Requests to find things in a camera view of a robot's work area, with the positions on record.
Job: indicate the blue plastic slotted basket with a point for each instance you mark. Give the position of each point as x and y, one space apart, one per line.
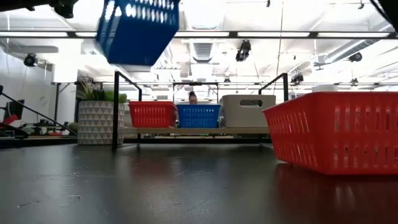
199 116
136 40

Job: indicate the red plastic slotted basket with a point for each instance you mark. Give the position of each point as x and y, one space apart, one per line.
335 137
152 115

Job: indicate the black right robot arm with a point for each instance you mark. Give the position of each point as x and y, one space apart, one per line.
391 9

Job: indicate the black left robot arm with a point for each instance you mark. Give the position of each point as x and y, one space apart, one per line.
63 7

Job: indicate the person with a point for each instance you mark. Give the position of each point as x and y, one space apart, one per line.
192 98

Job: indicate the slatted ceiling air diffuser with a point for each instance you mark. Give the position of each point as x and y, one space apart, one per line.
202 53

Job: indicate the white patterned plant pot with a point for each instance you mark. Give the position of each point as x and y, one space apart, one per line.
99 124

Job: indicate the green succulent plant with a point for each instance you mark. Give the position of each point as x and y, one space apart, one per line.
93 93

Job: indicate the background black rig frame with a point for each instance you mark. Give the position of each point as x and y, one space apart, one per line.
195 83

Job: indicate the black overhead camera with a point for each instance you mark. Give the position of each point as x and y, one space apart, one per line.
243 51

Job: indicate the black aluminium rig frame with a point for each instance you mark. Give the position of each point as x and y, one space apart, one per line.
233 34

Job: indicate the black hanging camera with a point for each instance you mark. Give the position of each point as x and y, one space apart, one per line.
355 57
297 78
30 60

